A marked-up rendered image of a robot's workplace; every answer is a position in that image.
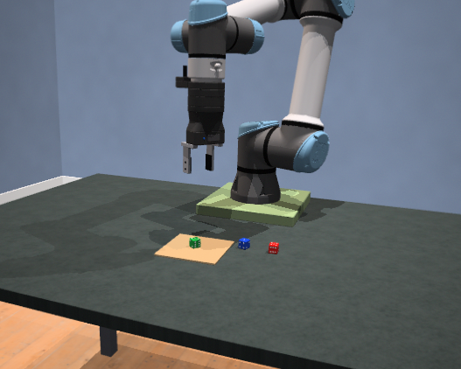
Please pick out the blue die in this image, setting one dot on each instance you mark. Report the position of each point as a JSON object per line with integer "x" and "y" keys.
{"x": 244, "y": 243}

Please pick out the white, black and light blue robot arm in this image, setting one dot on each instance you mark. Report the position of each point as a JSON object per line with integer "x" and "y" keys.
{"x": 300, "y": 144}

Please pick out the red die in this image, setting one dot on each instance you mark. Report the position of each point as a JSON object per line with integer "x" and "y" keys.
{"x": 273, "y": 247}

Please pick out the green die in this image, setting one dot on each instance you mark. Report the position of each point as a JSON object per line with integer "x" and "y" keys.
{"x": 195, "y": 242}

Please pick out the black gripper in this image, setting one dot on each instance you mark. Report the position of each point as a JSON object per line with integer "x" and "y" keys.
{"x": 206, "y": 100}

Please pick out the orange flat mat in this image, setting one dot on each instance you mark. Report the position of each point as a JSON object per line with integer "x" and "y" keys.
{"x": 210, "y": 252}

